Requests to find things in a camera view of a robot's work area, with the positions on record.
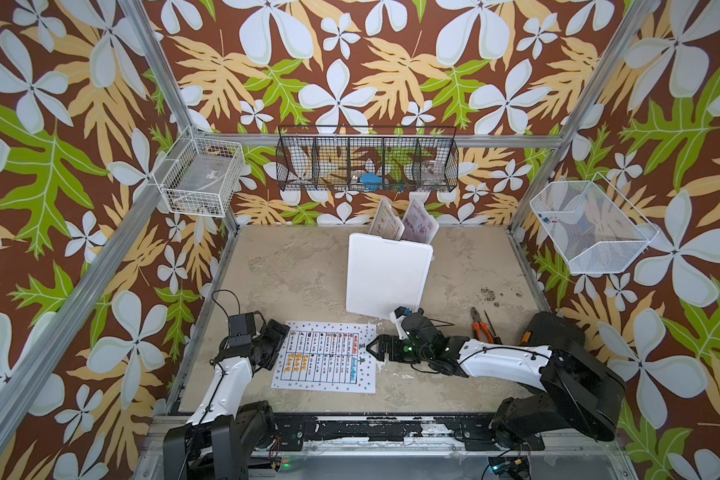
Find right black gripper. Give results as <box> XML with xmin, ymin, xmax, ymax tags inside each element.
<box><xmin>363</xmin><ymin>332</ymin><xmax>433</xmax><ymax>364</ymax></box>

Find dotted border table menu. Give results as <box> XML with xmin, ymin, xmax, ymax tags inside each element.
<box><xmin>271</xmin><ymin>322</ymin><xmax>377</xmax><ymax>394</ymax></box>

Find pink restaurant special menu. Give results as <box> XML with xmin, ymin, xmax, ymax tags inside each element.
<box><xmin>401</xmin><ymin>200</ymin><xmax>439</xmax><ymax>244</ymax></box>

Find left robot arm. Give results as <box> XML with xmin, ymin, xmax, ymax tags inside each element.
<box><xmin>163</xmin><ymin>311</ymin><xmax>290</xmax><ymax>479</ymax></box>

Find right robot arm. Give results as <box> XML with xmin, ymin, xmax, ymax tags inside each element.
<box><xmin>366</xmin><ymin>307</ymin><xmax>626</xmax><ymax>448</ymax></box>

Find blue object in rack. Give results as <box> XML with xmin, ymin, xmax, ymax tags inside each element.
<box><xmin>360</xmin><ymin>173</ymin><xmax>383</xmax><ymax>192</ymax></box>

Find black screwdriver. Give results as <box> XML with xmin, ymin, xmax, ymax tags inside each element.
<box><xmin>484</xmin><ymin>311</ymin><xmax>503</xmax><ymax>345</ymax></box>

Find white mesh basket right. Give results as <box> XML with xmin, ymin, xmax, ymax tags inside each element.
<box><xmin>530</xmin><ymin>174</ymin><xmax>659</xmax><ymax>276</ymax></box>

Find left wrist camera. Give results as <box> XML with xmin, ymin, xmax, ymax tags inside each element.
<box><xmin>227</xmin><ymin>312</ymin><xmax>257</xmax><ymax>337</ymax></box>

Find orange handled pliers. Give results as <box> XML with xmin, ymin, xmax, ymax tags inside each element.
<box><xmin>470</xmin><ymin>307</ymin><xmax>494</xmax><ymax>343</ymax></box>

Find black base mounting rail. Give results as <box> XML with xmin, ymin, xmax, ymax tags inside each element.
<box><xmin>254</xmin><ymin>412</ymin><xmax>544</xmax><ymax>452</ymax></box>

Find white wire basket left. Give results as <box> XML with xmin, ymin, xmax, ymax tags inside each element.
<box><xmin>152</xmin><ymin>127</ymin><xmax>246</xmax><ymax>218</ymax></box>

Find black wire rack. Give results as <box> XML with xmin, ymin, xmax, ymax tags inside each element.
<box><xmin>274</xmin><ymin>125</ymin><xmax>459</xmax><ymax>192</ymax></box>

